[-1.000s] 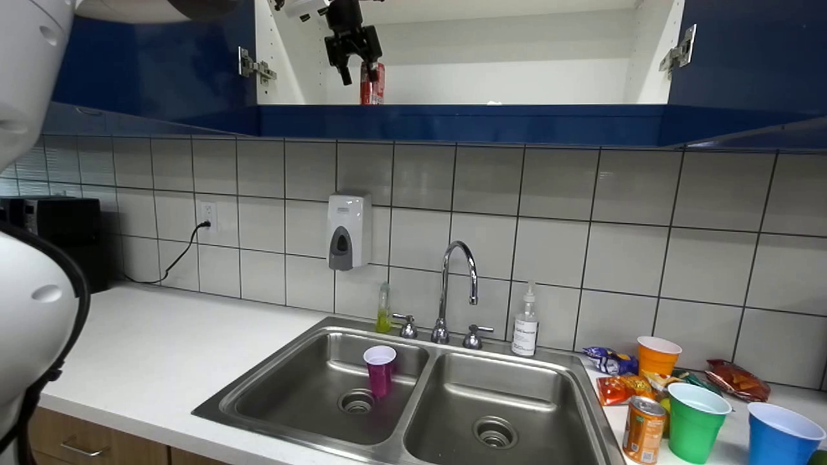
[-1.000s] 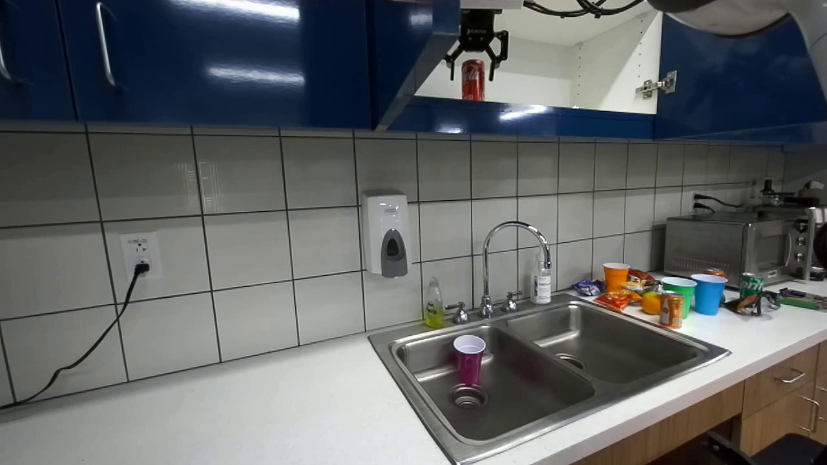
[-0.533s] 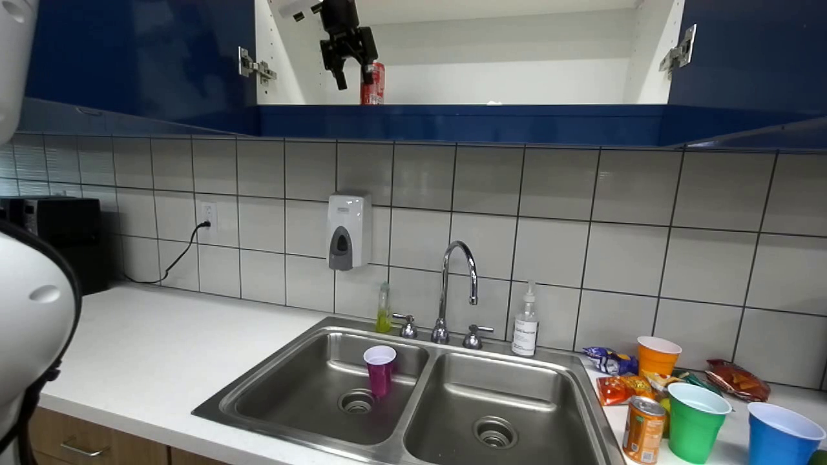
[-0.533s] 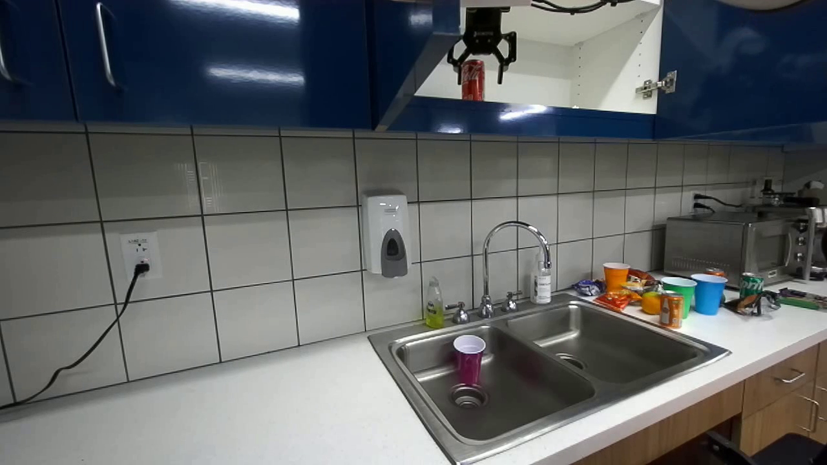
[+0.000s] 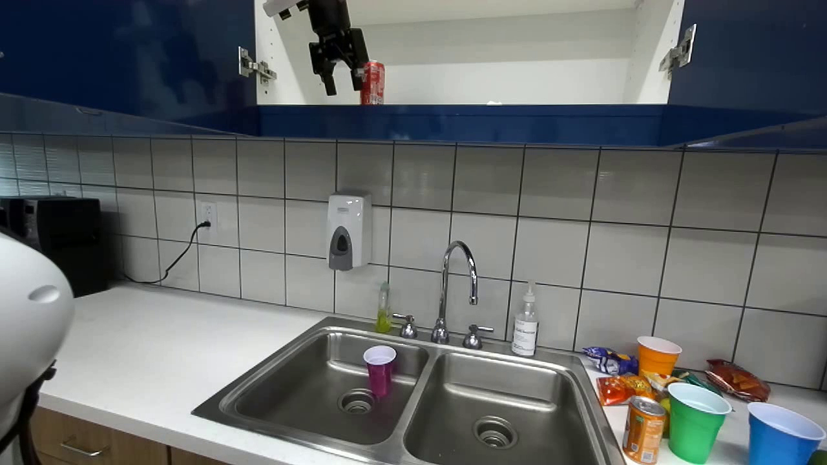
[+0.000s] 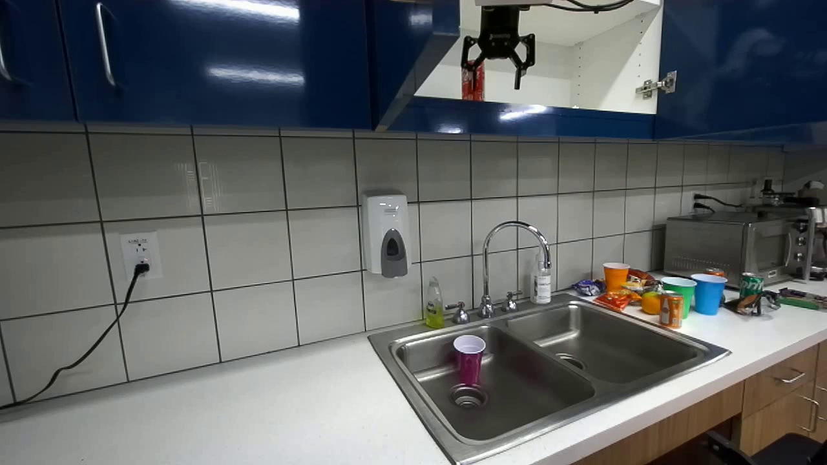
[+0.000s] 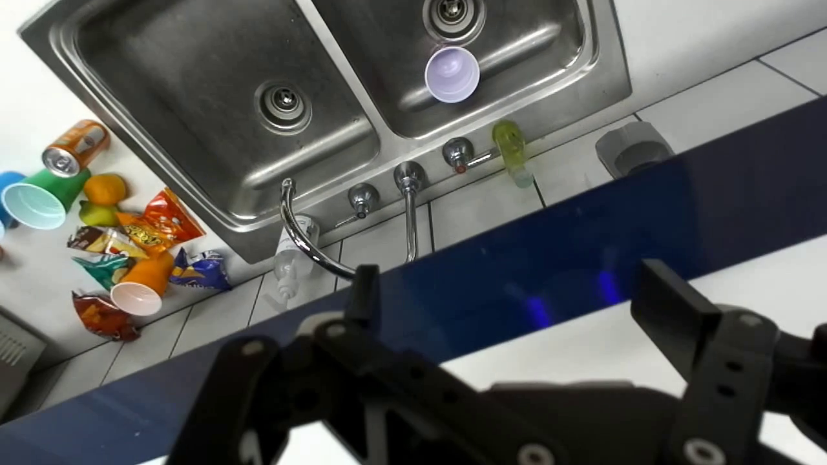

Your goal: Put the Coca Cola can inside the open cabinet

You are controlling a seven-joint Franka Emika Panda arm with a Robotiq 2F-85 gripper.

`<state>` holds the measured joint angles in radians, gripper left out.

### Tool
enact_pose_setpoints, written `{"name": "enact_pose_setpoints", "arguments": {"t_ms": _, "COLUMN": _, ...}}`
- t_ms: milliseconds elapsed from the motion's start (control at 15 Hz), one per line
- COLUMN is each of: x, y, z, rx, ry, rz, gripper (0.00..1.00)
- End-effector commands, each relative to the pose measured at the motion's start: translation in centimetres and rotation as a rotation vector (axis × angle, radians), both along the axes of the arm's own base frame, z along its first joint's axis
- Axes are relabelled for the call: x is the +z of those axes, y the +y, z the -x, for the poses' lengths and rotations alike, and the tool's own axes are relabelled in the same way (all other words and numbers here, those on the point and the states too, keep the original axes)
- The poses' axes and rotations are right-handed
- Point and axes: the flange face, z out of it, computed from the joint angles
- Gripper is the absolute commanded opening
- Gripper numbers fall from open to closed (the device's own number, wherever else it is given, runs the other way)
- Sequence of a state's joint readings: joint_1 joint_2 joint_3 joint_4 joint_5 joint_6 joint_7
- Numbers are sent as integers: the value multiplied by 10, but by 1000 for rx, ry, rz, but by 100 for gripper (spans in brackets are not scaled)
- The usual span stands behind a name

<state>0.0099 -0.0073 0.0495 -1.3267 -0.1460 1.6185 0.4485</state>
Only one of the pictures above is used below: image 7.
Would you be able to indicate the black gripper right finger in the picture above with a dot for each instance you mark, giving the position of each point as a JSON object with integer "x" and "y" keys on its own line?
{"x": 724, "y": 362}

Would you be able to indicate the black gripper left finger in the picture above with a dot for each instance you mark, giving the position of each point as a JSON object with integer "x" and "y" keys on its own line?
{"x": 344, "y": 379}

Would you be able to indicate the orange soda can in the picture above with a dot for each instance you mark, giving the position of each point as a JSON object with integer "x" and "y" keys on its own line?
{"x": 75, "y": 145}

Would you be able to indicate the chrome gooseneck faucet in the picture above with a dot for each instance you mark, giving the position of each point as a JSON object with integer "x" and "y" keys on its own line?
{"x": 412, "y": 216}

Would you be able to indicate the blue snack bag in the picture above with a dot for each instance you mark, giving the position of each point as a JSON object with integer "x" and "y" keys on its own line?
{"x": 204, "y": 269}

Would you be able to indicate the orange plastic cup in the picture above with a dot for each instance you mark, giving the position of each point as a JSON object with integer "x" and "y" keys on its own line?
{"x": 143, "y": 282}

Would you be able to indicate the orange snack bag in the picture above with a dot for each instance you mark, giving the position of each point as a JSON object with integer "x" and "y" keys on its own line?
{"x": 165, "y": 220}

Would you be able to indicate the red-brown snack bag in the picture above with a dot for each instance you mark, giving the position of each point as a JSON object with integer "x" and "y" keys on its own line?
{"x": 105, "y": 315}

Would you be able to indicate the green snack bag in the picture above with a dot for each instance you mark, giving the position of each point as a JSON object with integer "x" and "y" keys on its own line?
{"x": 105, "y": 269}

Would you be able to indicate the brown yellow snack bag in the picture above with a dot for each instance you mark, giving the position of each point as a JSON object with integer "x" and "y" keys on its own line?
{"x": 105, "y": 242}

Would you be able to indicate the green dish soap bottle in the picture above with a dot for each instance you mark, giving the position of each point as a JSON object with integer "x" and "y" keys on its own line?
{"x": 510, "y": 147}

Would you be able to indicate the green fruit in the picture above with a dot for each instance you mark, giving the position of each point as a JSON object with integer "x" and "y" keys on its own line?
{"x": 97, "y": 212}

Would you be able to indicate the orange fruit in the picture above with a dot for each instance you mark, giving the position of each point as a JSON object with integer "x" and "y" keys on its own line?
{"x": 105, "y": 187}

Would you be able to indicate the stainless steel double sink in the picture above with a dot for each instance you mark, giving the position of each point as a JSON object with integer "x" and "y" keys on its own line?
{"x": 196, "y": 93}

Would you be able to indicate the purple plastic cup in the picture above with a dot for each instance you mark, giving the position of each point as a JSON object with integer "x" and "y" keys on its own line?
{"x": 452, "y": 75}

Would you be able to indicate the green plastic cup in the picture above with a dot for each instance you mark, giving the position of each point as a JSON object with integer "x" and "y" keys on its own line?
{"x": 44, "y": 196}

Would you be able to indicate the blue plastic cup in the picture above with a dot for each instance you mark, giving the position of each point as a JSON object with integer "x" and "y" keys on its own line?
{"x": 6, "y": 182}

